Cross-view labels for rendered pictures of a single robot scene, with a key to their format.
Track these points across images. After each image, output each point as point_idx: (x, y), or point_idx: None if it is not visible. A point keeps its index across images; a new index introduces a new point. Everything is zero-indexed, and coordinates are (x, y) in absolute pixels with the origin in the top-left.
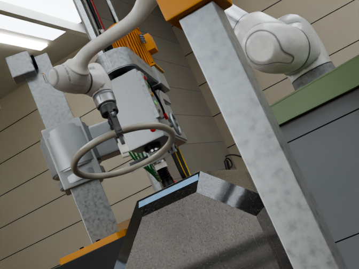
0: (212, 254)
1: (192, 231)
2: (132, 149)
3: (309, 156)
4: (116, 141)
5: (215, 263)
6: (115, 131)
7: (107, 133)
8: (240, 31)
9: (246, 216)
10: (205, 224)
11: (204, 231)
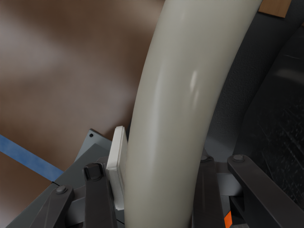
0: (274, 136)
1: (297, 141)
2: None
3: None
4: (235, 172)
5: (272, 130)
6: (85, 211)
7: (129, 159)
8: None
9: (240, 217)
10: (281, 168)
11: (282, 156)
